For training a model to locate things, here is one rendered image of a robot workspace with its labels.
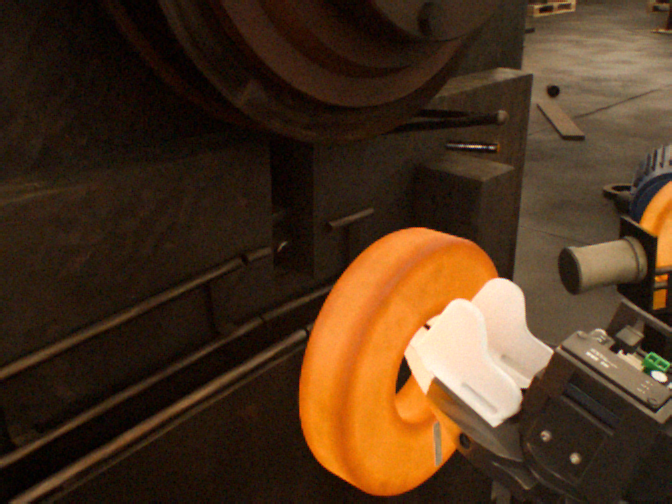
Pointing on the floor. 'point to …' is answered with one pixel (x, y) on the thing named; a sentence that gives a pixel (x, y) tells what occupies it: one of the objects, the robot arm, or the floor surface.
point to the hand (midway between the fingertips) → (412, 332)
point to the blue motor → (649, 180)
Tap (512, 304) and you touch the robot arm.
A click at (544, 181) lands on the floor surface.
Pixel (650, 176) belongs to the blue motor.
